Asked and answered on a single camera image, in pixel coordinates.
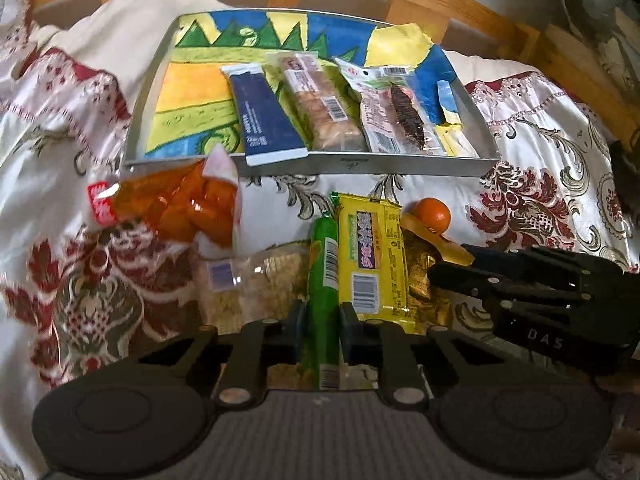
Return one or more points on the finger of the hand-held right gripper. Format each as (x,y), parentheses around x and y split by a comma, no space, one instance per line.
(540,259)
(465,277)

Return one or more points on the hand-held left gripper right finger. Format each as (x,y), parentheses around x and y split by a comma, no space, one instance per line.
(350,332)

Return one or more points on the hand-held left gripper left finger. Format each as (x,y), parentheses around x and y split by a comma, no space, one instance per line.
(297,327)

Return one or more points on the green snack packet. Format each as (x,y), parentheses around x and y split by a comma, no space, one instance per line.
(325,280)

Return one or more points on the clear cracker packet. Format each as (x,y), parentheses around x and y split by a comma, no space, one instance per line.
(260,280)

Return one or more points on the round orange yellow snack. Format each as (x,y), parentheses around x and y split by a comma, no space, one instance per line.
(432,215)

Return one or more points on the yellow snack packet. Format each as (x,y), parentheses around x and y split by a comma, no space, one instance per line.
(370,250)

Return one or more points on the grey metal tray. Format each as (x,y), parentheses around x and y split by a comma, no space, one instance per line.
(350,164)

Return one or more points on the orange snack packet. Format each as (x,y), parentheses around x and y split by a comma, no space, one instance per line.
(175,205)

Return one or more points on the pink white dark snack packet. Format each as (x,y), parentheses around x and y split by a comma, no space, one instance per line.
(380,115)

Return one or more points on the dark blue snack packet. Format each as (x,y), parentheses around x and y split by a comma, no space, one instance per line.
(265,115)

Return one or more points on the clear brown cake bar packet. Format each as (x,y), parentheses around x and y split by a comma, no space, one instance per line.
(320,105)

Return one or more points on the shiny gold snack packet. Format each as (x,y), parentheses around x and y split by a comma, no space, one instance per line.
(422,270)

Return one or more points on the floral satin blanket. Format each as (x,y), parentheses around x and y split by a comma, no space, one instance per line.
(75,270)

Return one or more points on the floral curtain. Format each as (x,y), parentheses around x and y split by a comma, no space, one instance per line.
(600,20)

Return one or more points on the dinosaur crayon drawing paper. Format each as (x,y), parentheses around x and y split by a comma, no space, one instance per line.
(200,90)

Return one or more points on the wooden bed frame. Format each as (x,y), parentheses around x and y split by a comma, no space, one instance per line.
(450,5)

